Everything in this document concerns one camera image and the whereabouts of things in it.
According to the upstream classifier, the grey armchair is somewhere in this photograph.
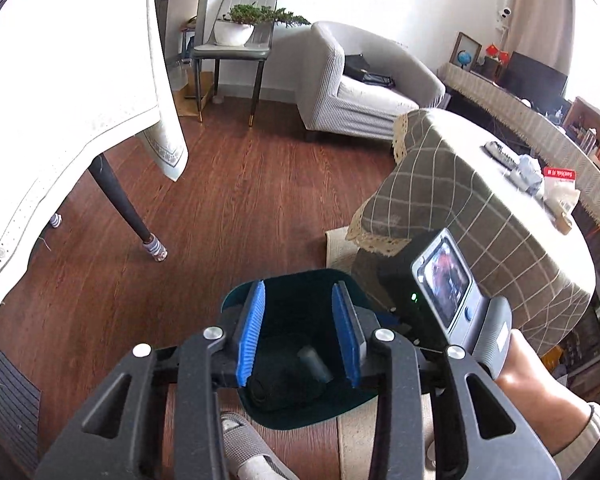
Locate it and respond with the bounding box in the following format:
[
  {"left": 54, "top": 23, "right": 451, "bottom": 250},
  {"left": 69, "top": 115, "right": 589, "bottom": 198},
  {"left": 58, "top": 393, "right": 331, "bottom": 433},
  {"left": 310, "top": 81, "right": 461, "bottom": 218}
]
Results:
[{"left": 296, "top": 21, "right": 447, "bottom": 141}]

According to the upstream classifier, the round table with checked cloth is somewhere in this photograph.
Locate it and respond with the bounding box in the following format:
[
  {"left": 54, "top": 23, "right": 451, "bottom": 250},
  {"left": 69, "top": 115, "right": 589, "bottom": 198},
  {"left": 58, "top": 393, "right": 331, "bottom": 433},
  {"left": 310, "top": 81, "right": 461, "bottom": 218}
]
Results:
[{"left": 345, "top": 107, "right": 597, "bottom": 358}]

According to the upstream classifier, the clear crumpled plastic bag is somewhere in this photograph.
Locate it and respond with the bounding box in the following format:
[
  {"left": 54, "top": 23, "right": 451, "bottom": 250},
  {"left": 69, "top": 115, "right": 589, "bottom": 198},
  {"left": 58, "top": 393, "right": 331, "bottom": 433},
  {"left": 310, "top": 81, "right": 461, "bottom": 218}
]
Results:
[{"left": 510, "top": 155, "right": 546, "bottom": 196}]

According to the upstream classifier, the grey chair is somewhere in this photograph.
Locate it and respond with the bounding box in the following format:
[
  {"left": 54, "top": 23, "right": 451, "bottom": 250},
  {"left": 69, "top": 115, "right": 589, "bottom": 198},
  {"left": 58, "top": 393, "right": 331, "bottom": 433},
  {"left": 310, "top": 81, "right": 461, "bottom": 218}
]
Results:
[{"left": 190, "top": 0, "right": 278, "bottom": 126}]

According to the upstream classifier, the beige curtain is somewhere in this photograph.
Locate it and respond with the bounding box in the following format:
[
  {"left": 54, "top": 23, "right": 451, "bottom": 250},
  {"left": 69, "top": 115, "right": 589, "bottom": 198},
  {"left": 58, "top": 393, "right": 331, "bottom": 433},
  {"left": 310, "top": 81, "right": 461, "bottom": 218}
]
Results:
[{"left": 507, "top": 0, "right": 581, "bottom": 73}]

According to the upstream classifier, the potted plant in white pot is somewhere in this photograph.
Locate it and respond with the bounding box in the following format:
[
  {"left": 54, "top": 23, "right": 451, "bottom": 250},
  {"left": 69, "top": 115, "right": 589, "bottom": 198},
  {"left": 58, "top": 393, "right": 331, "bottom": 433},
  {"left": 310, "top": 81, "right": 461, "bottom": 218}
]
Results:
[{"left": 215, "top": 4, "right": 311, "bottom": 47}]

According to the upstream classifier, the black bundle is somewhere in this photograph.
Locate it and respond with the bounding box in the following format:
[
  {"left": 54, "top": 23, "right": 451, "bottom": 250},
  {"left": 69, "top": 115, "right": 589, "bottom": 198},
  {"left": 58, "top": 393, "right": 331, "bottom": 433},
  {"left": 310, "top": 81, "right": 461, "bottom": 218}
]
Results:
[{"left": 245, "top": 335, "right": 341, "bottom": 406}]

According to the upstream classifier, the person's right forearm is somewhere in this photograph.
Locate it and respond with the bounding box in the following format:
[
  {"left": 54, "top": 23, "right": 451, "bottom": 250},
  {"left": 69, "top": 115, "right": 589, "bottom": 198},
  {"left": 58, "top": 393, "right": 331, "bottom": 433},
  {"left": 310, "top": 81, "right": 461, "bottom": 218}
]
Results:
[{"left": 495, "top": 330, "right": 600, "bottom": 471}]

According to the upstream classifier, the red-labelled packet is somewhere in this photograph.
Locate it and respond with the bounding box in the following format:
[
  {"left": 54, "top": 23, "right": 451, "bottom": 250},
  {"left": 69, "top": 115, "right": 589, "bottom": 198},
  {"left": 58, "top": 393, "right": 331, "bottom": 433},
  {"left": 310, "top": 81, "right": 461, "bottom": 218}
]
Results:
[{"left": 542, "top": 166, "right": 581, "bottom": 221}]

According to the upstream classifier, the wooden shelf with items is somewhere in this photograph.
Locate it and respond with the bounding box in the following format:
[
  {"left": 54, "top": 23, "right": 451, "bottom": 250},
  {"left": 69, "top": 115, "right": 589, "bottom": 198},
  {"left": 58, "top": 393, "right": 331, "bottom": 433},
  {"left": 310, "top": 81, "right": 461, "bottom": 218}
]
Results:
[{"left": 562, "top": 96, "right": 600, "bottom": 171}]

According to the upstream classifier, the dark grey floor mat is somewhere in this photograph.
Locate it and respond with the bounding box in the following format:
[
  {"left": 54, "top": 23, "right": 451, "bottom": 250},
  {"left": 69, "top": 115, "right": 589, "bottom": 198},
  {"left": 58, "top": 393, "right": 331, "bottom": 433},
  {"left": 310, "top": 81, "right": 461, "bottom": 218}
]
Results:
[{"left": 0, "top": 342, "right": 42, "bottom": 466}]

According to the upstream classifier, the grey slipper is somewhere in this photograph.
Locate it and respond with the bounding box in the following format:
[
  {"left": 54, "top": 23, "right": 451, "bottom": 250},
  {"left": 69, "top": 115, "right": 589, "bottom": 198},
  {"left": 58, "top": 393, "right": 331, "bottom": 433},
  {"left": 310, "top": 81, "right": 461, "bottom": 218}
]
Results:
[{"left": 220, "top": 412, "right": 301, "bottom": 480}]

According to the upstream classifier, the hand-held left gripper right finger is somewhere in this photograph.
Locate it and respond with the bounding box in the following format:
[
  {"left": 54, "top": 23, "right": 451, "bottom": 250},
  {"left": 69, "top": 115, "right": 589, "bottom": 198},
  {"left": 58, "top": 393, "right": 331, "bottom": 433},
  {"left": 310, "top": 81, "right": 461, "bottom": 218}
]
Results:
[{"left": 331, "top": 281, "right": 563, "bottom": 480}]

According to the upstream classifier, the cardboard box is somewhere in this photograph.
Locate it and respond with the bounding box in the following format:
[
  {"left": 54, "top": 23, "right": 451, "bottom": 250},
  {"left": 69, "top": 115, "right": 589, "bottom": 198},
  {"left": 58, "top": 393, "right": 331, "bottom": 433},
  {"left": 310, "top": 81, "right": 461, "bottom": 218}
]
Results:
[{"left": 172, "top": 70, "right": 216, "bottom": 116}]

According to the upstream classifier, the remote control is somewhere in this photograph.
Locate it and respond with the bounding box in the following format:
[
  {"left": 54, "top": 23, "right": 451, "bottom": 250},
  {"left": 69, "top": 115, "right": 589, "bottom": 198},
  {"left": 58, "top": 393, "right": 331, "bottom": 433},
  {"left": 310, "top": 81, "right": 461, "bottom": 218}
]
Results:
[{"left": 482, "top": 141, "right": 521, "bottom": 168}]

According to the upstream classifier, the table with white tablecloth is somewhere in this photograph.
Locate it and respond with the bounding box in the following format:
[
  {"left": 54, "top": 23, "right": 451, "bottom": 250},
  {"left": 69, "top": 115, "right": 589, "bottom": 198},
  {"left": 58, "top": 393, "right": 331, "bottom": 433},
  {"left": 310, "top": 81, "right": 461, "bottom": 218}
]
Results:
[{"left": 0, "top": 0, "right": 190, "bottom": 421}]

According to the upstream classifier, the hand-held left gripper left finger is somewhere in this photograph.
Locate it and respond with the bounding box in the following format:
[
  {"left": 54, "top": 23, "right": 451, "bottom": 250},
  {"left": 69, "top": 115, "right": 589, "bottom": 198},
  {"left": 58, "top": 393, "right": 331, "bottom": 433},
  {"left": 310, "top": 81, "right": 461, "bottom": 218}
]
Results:
[{"left": 35, "top": 280, "right": 268, "bottom": 480}]

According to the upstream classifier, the black table leg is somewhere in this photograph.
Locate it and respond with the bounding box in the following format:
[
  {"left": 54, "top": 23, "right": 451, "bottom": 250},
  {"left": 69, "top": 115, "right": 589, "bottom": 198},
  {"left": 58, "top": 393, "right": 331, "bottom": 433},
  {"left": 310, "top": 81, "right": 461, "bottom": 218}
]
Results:
[{"left": 87, "top": 155, "right": 156, "bottom": 246}]

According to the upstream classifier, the framed globe picture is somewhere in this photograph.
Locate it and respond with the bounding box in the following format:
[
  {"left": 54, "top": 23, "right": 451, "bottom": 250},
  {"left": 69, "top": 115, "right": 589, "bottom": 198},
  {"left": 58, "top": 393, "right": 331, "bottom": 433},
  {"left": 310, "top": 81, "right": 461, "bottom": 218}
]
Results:
[{"left": 451, "top": 31, "right": 483, "bottom": 72}]

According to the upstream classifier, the black bag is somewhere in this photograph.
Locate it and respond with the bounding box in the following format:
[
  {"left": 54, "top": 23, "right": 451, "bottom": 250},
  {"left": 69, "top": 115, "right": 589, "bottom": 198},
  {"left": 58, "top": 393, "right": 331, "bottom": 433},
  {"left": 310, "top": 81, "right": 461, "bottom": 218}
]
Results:
[{"left": 342, "top": 53, "right": 396, "bottom": 88}]

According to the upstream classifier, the black monitor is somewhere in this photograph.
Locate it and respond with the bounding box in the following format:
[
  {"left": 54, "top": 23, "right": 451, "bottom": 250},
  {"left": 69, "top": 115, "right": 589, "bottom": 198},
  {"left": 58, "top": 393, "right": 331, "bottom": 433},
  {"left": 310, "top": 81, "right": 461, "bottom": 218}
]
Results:
[{"left": 500, "top": 51, "right": 570, "bottom": 101}]

